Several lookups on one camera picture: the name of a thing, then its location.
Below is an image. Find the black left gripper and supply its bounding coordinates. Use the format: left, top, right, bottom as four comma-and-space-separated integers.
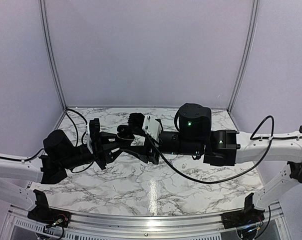
61, 131, 130, 170

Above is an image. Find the black earbud charging case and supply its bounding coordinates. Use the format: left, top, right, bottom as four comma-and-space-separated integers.
116, 132, 135, 145

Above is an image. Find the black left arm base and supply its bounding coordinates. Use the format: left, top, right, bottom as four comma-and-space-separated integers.
27, 189, 71, 228

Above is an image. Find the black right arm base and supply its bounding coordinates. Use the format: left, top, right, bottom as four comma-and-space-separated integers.
221, 193, 265, 229

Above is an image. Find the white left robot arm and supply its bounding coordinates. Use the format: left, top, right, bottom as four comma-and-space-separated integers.
0, 129, 125, 223

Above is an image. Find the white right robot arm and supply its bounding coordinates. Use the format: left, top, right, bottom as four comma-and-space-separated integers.
124, 103, 302, 224

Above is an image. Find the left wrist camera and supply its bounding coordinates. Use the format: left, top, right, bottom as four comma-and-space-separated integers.
86, 118, 100, 154

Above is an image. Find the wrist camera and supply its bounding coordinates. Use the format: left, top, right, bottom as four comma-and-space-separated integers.
128, 112, 162, 142
86, 118, 100, 154

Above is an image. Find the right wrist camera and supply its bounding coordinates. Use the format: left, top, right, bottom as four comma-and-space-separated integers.
128, 112, 162, 142

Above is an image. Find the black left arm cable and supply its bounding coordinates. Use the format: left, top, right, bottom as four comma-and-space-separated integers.
0, 108, 94, 175

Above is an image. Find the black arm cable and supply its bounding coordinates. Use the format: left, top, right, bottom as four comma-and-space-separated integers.
0, 108, 94, 175
153, 115, 302, 185

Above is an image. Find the aluminium front frame rail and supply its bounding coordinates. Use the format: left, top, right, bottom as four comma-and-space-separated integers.
5, 204, 284, 240

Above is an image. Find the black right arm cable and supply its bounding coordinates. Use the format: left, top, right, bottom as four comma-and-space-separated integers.
153, 115, 302, 185

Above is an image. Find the left aluminium corner post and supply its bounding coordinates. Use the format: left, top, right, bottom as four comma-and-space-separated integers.
38, 0, 67, 111

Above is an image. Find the aluminium corner post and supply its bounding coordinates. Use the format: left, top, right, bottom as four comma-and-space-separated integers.
38, 0, 67, 111
227, 0, 260, 115

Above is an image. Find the right aluminium corner post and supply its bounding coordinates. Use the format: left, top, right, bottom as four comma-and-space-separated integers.
227, 0, 260, 115

